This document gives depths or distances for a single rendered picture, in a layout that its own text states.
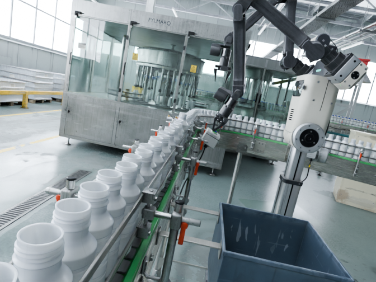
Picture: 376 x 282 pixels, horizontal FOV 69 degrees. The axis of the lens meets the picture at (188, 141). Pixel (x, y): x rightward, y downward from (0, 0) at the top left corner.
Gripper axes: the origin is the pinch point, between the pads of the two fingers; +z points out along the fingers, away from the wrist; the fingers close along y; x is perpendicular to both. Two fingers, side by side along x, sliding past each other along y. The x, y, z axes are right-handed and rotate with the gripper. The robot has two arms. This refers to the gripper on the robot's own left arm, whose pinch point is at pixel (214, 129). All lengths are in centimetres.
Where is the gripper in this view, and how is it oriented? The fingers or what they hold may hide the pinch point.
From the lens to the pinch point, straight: 149.6
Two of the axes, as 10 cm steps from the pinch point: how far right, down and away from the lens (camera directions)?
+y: -0.9, 1.7, -9.8
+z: -5.3, 8.3, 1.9
